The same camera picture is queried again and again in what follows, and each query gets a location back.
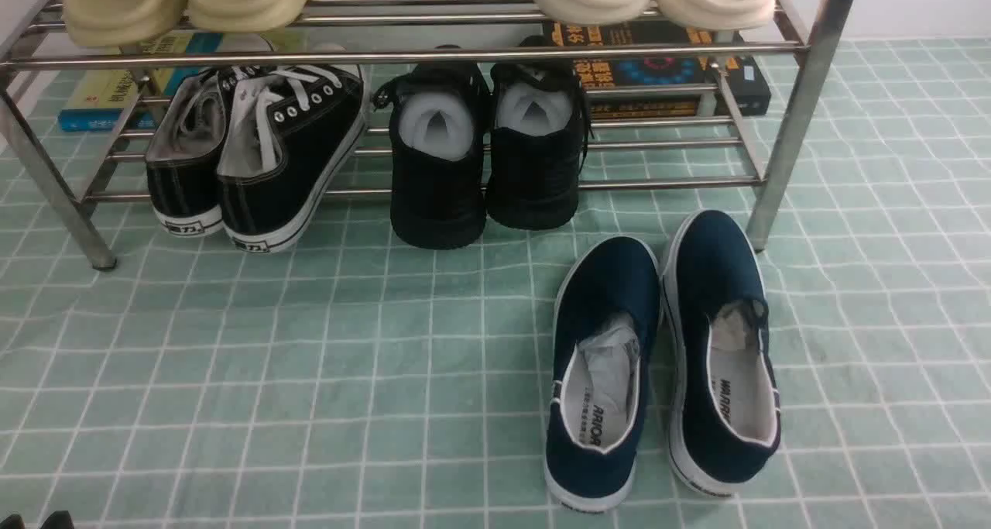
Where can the black and orange book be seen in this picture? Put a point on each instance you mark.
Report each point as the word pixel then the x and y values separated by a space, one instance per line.
pixel 658 72

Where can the right all-black shoe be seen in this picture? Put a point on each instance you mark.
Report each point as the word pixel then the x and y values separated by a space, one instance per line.
pixel 541 125

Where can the black canvas sneaker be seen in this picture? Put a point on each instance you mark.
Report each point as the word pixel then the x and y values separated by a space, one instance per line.
pixel 183 155
pixel 290 131

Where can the navy slip-on shoe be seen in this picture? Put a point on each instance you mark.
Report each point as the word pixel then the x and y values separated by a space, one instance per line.
pixel 606 318
pixel 725 415

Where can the left all-black shoe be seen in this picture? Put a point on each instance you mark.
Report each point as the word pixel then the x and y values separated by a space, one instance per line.
pixel 440 115

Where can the left navy slip-on shoe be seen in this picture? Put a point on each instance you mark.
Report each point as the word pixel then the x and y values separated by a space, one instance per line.
pixel 606 318

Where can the right navy slip-on shoe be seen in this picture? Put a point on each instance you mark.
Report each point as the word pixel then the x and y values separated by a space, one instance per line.
pixel 725 415

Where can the all-black shoe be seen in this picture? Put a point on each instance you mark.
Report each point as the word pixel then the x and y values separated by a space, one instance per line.
pixel 541 125
pixel 440 115

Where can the blue and yellow book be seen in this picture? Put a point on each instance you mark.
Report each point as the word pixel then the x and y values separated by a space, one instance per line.
pixel 100 95

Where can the silver metal shoe rack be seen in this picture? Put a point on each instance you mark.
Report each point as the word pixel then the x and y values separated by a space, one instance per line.
pixel 813 51

